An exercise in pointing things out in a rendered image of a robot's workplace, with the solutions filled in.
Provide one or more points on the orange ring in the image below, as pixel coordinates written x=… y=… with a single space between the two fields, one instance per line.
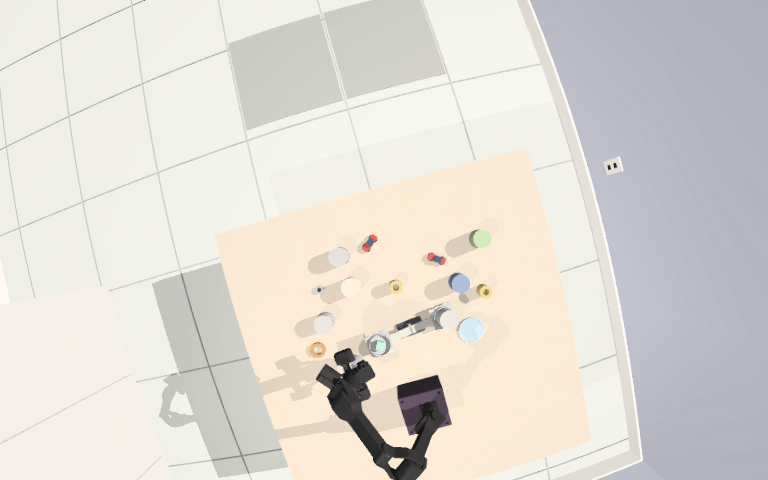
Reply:
x=322 y=346

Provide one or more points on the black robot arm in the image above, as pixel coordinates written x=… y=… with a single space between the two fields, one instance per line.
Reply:
x=346 y=404

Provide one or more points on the red toy car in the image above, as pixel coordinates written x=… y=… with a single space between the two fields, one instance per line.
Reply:
x=432 y=257
x=367 y=246

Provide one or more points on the light green cylinder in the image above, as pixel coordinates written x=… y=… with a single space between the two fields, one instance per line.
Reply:
x=480 y=238

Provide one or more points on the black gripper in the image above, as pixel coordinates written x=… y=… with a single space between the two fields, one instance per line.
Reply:
x=343 y=358

